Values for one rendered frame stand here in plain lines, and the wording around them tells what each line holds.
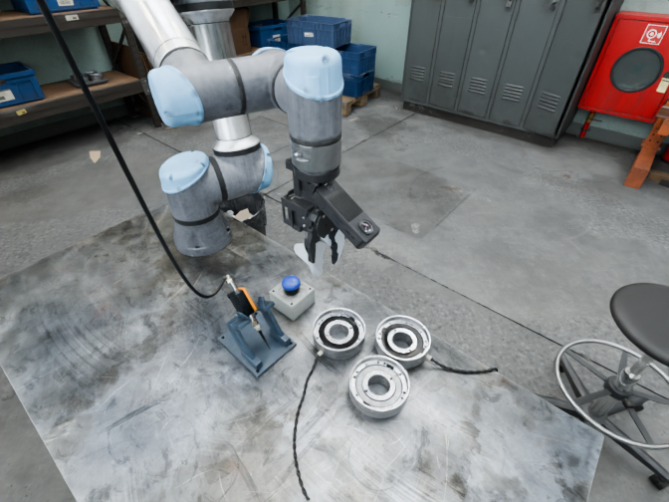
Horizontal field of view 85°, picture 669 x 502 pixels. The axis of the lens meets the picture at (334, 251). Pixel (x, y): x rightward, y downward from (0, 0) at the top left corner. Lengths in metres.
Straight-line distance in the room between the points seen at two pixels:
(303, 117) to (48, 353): 0.69
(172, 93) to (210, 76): 0.05
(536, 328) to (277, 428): 1.57
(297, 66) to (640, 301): 1.19
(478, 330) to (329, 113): 1.56
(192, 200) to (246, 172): 0.14
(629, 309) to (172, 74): 1.26
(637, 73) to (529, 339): 2.57
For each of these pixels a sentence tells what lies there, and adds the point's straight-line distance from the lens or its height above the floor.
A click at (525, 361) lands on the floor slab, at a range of 1.89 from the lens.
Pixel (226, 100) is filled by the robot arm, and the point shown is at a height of 1.26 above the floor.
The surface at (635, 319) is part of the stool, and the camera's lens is 1.33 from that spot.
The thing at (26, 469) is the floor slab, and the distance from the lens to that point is 1.85.
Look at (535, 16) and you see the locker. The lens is 3.74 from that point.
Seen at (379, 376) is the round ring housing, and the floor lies 0.82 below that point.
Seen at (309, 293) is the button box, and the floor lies 0.84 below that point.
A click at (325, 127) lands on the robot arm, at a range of 0.51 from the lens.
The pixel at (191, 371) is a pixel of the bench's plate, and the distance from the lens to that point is 0.78.
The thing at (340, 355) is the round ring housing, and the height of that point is 0.83.
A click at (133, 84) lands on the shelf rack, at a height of 0.43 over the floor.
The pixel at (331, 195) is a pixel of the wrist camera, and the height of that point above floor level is 1.13.
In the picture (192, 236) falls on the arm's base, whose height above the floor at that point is 0.85.
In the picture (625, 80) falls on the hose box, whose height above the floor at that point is 0.57.
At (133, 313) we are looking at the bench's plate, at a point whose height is 0.80.
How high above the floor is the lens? 1.42
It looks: 40 degrees down
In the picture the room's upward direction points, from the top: straight up
